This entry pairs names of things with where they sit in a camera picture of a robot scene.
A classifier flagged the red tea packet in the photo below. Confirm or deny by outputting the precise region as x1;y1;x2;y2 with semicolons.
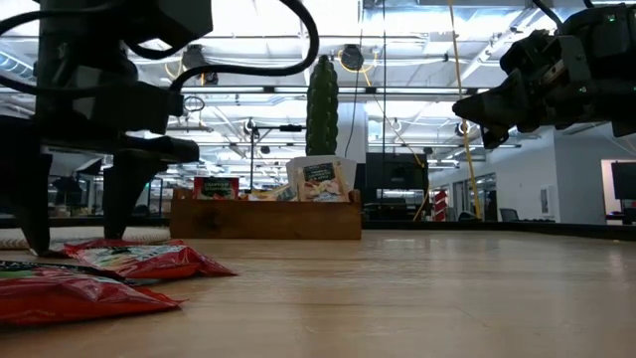
0;261;185;327
193;176;240;201
62;239;238;279

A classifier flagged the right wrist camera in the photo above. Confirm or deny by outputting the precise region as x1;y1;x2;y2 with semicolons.
499;28;595;86

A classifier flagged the black aluminium table frame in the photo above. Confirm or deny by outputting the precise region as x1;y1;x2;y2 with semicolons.
0;214;636;242

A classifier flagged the black ceiling cord reel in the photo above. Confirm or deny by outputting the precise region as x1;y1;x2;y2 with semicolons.
181;43;220;86
340;43;366;72

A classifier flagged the wooden tea organizer box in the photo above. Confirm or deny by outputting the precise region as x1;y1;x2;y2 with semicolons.
169;187;363;242

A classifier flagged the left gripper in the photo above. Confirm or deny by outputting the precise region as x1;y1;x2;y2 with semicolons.
0;64;200;258

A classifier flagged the round woven placemat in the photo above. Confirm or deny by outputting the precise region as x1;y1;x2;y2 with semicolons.
0;227;171;250

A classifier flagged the dark wall monitor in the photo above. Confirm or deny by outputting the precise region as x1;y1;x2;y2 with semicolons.
610;161;636;200

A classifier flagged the white hexagonal plant pot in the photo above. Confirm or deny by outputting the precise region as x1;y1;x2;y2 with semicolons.
285;155;358;193

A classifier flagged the green cactus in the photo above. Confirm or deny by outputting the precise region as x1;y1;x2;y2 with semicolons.
305;54;340;156

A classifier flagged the black light stand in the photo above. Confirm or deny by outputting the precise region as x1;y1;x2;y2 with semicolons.
242;118;309;193

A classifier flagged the yellow hanging cable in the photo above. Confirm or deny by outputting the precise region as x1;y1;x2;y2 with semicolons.
446;0;483;220

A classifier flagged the brown tea packet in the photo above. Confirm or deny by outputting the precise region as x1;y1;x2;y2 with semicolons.
292;161;352;203

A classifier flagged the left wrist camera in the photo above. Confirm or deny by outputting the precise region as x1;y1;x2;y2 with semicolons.
93;82;185;135

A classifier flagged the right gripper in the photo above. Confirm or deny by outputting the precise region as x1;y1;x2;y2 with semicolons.
452;69;636;149

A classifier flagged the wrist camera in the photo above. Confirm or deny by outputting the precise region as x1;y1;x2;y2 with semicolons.
93;82;185;135
499;28;595;86

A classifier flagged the orange mango tea packet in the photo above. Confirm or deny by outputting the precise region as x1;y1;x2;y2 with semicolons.
247;183;299;203

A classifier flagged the red white striped flag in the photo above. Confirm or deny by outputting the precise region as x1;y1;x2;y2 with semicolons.
434;188;449;223

